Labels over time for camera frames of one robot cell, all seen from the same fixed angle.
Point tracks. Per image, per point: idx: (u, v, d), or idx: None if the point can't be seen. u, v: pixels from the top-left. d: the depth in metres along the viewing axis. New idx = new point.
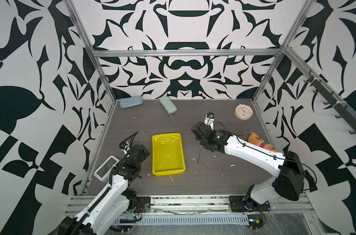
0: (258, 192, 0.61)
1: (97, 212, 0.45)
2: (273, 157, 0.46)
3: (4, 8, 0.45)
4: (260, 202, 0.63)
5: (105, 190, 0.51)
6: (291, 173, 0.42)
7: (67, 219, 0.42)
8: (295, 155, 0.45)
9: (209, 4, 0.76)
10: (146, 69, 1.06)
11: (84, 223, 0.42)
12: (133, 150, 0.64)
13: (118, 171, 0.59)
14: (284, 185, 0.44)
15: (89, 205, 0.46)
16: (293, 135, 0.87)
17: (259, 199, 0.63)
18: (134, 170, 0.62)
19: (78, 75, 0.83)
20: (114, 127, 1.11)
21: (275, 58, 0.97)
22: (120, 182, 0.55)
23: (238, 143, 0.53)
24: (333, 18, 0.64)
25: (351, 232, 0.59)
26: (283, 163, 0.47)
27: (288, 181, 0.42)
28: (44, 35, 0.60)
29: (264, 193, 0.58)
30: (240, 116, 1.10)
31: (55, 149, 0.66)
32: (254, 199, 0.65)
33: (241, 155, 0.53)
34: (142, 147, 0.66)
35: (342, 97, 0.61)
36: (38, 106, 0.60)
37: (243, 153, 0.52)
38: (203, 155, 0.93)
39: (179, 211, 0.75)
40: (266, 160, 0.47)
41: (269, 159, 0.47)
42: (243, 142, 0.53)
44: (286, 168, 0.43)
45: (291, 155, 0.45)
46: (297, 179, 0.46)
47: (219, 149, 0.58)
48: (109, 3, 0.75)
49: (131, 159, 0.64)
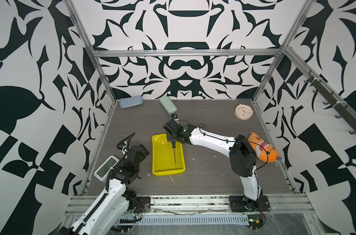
0: (246, 187, 0.63)
1: (93, 221, 0.45)
2: (225, 141, 0.54)
3: (5, 8, 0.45)
4: (253, 199, 0.64)
5: (101, 197, 0.50)
6: (239, 152, 0.50)
7: (62, 230, 0.41)
8: (244, 138, 0.53)
9: (209, 4, 0.76)
10: (146, 69, 1.06)
11: (80, 233, 0.42)
12: (131, 152, 0.61)
13: (115, 174, 0.57)
14: (236, 163, 0.52)
15: (85, 214, 0.45)
16: (293, 135, 0.87)
17: (251, 194, 0.64)
18: (132, 172, 0.61)
19: (78, 75, 0.83)
20: (114, 127, 1.11)
21: (275, 58, 0.97)
22: (117, 186, 0.54)
23: (200, 133, 0.61)
24: (333, 18, 0.64)
25: (350, 232, 0.59)
26: (233, 144, 0.52)
27: (237, 159, 0.49)
28: (44, 35, 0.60)
29: (248, 186, 0.61)
30: (240, 116, 1.11)
31: (55, 149, 0.66)
32: (250, 197, 0.65)
33: (203, 144, 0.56)
34: (140, 147, 0.65)
35: (342, 97, 0.61)
36: (38, 106, 0.60)
37: (204, 142, 0.59)
38: (203, 155, 0.93)
39: (179, 211, 0.75)
40: (221, 144, 0.54)
41: (222, 143, 0.54)
42: (203, 131, 0.61)
44: (234, 148, 0.51)
45: (241, 137, 0.53)
46: (243, 158, 0.50)
47: (186, 142, 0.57)
48: (109, 3, 0.75)
49: (130, 162, 0.63)
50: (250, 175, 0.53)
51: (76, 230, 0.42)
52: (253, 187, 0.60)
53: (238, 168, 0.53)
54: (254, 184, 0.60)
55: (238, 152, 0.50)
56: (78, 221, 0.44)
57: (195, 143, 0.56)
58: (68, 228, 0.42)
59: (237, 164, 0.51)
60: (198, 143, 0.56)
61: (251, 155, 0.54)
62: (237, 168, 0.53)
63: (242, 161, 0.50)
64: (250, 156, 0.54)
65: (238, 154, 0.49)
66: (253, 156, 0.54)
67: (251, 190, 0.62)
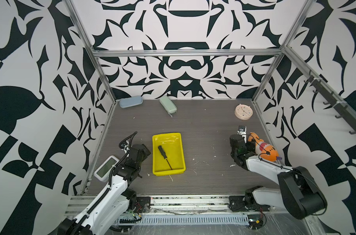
0: (266, 194, 0.58)
1: (96, 214, 0.45)
2: (280, 167, 0.51)
3: (5, 8, 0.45)
4: (258, 201, 0.64)
5: (104, 191, 0.51)
6: (292, 181, 0.45)
7: (66, 222, 0.42)
8: (306, 172, 0.46)
9: (209, 4, 0.76)
10: (146, 69, 1.06)
11: (83, 224, 0.42)
12: (133, 150, 0.63)
13: (117, 171, 0.58)
14: (286, 194, 0.45)
15: (88, 207, 0.46)
16: (293, 135, 0.87)
17: (258, 198, 0.63)
18: (134, 170, 0.62)
19: (78, 75, 0.83)
20: (114, 127, 1.11)
21: (275, 58, 0.97)
22: (119, 182, 0.55)
23: (256, 159, 0.62)
24: (333, 18, 0.64)
25: (351, 232, 0.59)
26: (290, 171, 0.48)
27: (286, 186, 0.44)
28: (44, 35, 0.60)
29: (269, 197, 0.57)
30: (240, 116, 1.11)
31: (55, 149, 0.67)
32: (254, 197, 0.65)
33: (259, 169, 0.59)
34: (142, 147, 0.65)
35: (342, 97, 0.61)
36: (38, 106, 0.60)
37: (259, 166, 0.59)
38: (204, 155, 0.92)
39: (179, 211, 0.75)
40: (275, 169, 0.52)
41: (277, 168, 0.51)
42: (260, 158, 0.62)
44: (288, 176, 0.46)
45: (302, 170, 0.47)
46: (296, 189, 0.44)
47: (243, 166, 0.68)
48: (109, 3, 0.75)
49: (130, 159, 0.64)
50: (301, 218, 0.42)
51: (80, 222, 0.42)
52: (275, 204, 0.54)
53: (289, 203, 0.45)
54: (279, 204, 0.52)
55: (290, 181, 0.45)
56: (82, 213, 0.44)
57: (252, 169, 0.63)
58: (72, 221, 0.42)
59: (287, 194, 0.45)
60: (254, 170, 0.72)
61: (317, 196, 0.44)
62: (287, 201, 0.45)
63: (298, 192, 0.44)
64: (309, 198, 0.44)
65: (290, 181, 0.45)
66: (320, 203, 0.43)
67: (267, 200, 0.58)
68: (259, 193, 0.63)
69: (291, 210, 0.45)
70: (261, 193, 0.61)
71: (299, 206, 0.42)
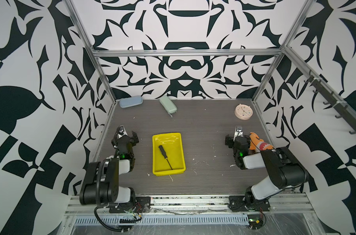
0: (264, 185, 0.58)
1: None
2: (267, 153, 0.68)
3: (4, 8, 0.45)
4: (257, 198, 0.64)
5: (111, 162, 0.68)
6: (275, 157, 0.51)
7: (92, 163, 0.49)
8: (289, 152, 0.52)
9: (209, 4, 0.76)
10: (146, 69, 1.06)
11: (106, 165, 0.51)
12: (122, 145, 0.69)
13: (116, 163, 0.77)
14: (270, 167, 0.51)
15: None
16: (292, 135, 0.88)
17: (257, 193, 0.64)
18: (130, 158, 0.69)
19: (78, 75, 0.83)
20: (114, 128, 1.10)
21: (275, 58, 0.97)
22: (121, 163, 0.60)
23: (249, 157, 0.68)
24: (333, 18, 0.64)
25: (351, 232, 0.59)
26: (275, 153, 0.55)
27: (270, 159, 0.50)
28: (44, 35, 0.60)
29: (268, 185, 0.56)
30: (240, 116, 1.10)
31: (55, 149, 0.67)
32: (253, 194, 0.66)
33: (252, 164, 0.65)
34: (127, 139, 0.71)
35: (342, 97, 0.61)
36: (38, 106, 0.60)
37: (252, 160, 0.65)
38: (204, 155, 0.92)
39: (179, 211, 0.75)
40: None
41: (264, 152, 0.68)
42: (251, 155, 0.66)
44: (272, 153, 0.52)
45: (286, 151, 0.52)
46: (277, 162, 0.50)
47: (242, 166, 0.73)
48: (109, 3, 0.75)
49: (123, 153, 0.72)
50: (282, 186, 0.46)
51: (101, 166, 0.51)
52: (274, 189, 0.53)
53: (273, 174, 0.49)
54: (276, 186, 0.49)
55: (273, 157, 0.51)
56: None
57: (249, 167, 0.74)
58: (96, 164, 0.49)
59: (271, 167, 0.50)
60: (251, 167, 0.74)
61: (297, 170, 0.47)
62: (272, 173, 0.50)
63: (280, 165, 0.49)
64: (288, 169, 0.48)
65: (273, 157, 0.51)
66: (298, 174, 0.47)
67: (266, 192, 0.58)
68: (256, 188, 0.64)
69: (274, 180, 0.49)
70: (258, 186, 0.63)
71: (280, 176, 0.46)
